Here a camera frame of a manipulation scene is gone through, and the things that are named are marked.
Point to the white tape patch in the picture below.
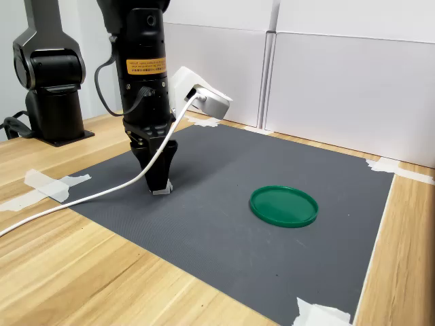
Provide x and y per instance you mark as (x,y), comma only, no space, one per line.
(204,122)
(51,186)
(384,165)
(255,130)
(316,314)

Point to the small white plastic terminal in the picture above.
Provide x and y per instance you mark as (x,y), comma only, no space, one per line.
(163,192)

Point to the white partition panel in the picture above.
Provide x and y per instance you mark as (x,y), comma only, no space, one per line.
(217,68)
(357,95)

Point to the dark grey mat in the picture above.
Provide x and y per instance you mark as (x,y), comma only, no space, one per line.
(221,244)

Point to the round green lid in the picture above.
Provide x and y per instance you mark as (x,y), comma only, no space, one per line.
(283,205)

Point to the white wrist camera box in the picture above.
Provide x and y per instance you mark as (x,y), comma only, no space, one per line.
(204,91)

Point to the white partition joint strip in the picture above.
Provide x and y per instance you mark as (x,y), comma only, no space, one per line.
(268,68)

